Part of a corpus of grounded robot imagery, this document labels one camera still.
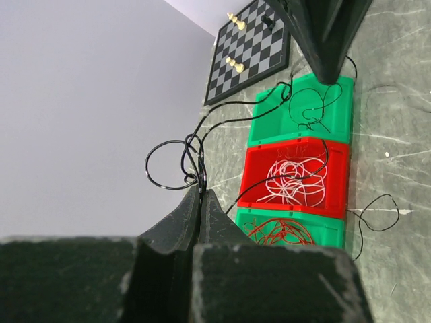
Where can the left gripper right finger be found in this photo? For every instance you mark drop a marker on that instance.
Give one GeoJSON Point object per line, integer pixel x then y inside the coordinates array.
{"type": "Point", "coordinates": [237, 280]}

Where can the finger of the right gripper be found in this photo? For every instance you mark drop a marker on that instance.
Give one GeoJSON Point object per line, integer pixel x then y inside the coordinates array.
{"type": "Point", "coordinates": [303, 33]}
{"type": "Point", "coordinates": [330, 29]}

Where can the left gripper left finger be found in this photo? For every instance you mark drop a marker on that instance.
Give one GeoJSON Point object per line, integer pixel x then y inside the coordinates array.
{"type": "Point", "coordinates": [103, 279]}

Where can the green plastic bin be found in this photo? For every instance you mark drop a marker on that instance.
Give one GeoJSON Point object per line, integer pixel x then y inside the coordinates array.
{"type": "Point", "coordinates": [314, 110]}
{"type": "Point", "coordinates": [291, 228]}

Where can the red plastic bin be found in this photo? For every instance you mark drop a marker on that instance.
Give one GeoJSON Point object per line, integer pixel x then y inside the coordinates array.
{"type": "Point", "coordinates": [306, 175]}

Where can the black chess piece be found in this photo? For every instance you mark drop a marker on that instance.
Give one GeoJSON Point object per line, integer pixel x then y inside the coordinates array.
{"type": "Point", "coordinates": [270, 23]}

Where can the black grey chessboard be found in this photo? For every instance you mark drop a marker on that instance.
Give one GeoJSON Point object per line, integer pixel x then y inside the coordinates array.
{"type": "Point", "coordinates": [262, 51]}

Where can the white chess piece lower right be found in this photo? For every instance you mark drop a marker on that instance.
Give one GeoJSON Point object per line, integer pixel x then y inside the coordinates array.
{"type": "Point", "coordinates": [241, 24]}

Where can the white chess piece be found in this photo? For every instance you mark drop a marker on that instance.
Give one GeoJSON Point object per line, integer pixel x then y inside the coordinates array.
{"type": "Point", "coordinates": [232, 17]}
{"type": "Point", "coordinates": [241, 24]}
{"type": "Point", "coordinates": [239, 67]}

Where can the white chess piece upper right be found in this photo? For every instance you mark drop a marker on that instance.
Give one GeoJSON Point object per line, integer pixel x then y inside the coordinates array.
{"type": "Point", "coordinates": [232, 17]}

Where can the white chess piece left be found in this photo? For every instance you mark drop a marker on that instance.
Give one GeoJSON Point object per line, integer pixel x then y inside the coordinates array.
{"type": "Point", "coordinates": [239, 67]}

